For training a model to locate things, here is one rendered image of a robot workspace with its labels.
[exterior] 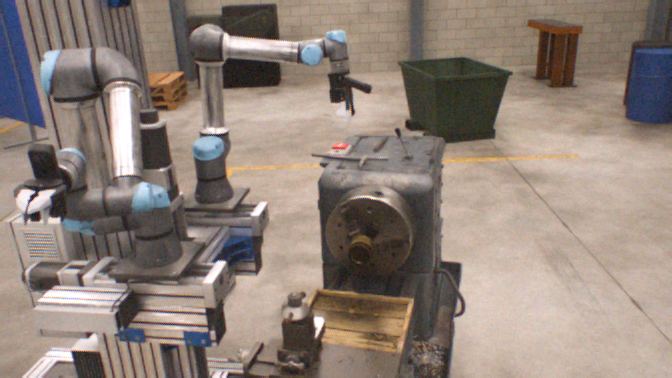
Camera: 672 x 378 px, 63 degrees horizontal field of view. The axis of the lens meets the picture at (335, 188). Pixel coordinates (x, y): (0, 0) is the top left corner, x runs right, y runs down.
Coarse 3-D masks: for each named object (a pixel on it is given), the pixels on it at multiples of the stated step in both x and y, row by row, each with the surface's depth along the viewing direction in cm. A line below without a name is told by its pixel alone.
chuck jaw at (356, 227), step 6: (342, 204) 196; (348, 204) 195; (342, 210) 194; (348, 210) 191; (354, 210) 194; (342, 216) 192; (348, 216) 192; (354, 216) 192; (348, 222) 192; (354, 222) 190; (360, 222) 193; (348, 228) 191; (354, 228) 190; (360, 228) 191; (366, 228) 195; (354, 234) 189; (360, 234) 189
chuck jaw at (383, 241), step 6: (378, 234) 194; (384, 234) 194; (390, 234) 194; (396, 234) 193; (402, 234) 193; (408, 234) 193; (372, 240) 190; (378, 240) 190; (384, 240) 190; (390, 240) 190; (396, 240) 190; (402, 240) 190; (408, 240) 193; (378, 246) 188; (384, 246) 190; (390, 246) 190; (396, 246) 191; (402, 246) 190; (378, 252) 189
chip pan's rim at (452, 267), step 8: (440, 264) 277; (448, 264) 276; (456, 264) 275; (448, 272) 277; (456, 272) 276; (440, 296) 257; (456, 296) 246; (456, 304) 240; (448, 360) 210; (448, 368) 203; (448, 376) 198
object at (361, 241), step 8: (352, 240) 189; (360, 240) 186; (368, 240) 187; (352, 248) 184; (360, 248) 183; (368, 248) 185; (352, 256) 186; (360, 256) 189; (368, 256) 183; (360, 264) 185
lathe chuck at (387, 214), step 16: (352, 192) 200; (368, 192) 195; (384, 192) 197; (336, 208) 196; (368, 208) 194; (384, 208) 191; (400, 208) 193; (336, 224) 199; (368, 224) 195; (384, 224) 194; (400, 224) 192; (336, 240) 201; (336, 256) 203; (384, 256) 198; (400, 256) 197; (368, 272) 202; (384, 272) 201
